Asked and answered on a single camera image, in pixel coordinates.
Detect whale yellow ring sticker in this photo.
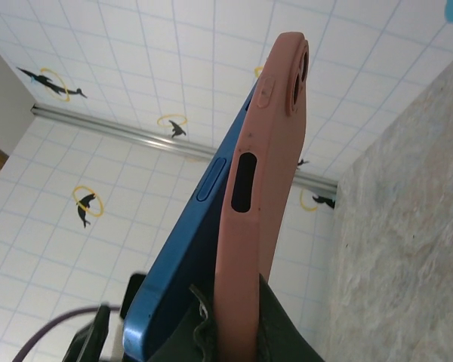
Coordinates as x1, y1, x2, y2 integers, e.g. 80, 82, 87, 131
15, 66, 88, 103

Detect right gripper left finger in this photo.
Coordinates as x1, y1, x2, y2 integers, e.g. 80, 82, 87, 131
146, 284, 219, 362

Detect pink phone case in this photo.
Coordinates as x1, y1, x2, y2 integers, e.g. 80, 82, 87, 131
213, 31, 311, 362

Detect dolphin yellow ring sticker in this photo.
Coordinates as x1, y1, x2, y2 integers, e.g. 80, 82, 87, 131
72, 184, 104, 229
156, 114, 189, 140

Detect blue smartphone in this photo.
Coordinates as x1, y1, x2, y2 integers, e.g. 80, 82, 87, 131
122, 77, 260, 362

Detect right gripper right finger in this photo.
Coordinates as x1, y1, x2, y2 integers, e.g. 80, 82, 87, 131
255, 272, 326, 362

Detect black fish ring sticker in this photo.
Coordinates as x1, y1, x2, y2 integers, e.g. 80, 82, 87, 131
300, 187, 337, 212

